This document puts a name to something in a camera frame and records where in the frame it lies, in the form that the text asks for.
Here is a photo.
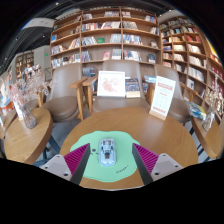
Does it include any stack of colourful books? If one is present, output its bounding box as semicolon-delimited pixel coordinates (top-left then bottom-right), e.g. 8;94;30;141
186;100;207;121

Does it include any wide wooden bookshelf unit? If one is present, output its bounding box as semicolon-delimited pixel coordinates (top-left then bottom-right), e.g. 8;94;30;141
49;7;161;70

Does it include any white sign on wooden base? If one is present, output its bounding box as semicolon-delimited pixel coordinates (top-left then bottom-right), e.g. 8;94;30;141
148;75;177;121

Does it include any teal stack of books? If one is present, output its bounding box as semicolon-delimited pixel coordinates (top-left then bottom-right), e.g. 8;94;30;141
143;75;158;85

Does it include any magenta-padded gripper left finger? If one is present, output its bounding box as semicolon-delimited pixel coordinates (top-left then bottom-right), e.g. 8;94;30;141
40;143;92;186

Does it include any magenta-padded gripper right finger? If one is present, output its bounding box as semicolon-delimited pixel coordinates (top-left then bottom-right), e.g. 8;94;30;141
131;142;184;186

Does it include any transparent blue computer mouse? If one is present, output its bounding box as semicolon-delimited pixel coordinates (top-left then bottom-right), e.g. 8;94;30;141
97;138;118;167

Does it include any white framed picture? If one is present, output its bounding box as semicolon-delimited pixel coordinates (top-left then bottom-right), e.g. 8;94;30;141
96;70;127;98

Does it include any dark standing book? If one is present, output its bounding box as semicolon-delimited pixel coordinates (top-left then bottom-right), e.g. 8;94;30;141
125;78;142;99

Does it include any glass vase with dried flowers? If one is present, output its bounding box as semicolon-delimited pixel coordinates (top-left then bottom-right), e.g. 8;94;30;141
201;74;224;132
8;71;48;130

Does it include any green cloud-shaped mouse pad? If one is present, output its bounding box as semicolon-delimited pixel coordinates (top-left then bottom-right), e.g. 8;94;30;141
69;130;141;183

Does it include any round wooden side table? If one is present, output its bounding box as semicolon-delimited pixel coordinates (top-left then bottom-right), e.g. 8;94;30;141
3;107;54;165
191;114;224;160

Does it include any small distant bookshelf unit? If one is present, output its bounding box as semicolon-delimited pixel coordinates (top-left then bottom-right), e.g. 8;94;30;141
14;50;36;76

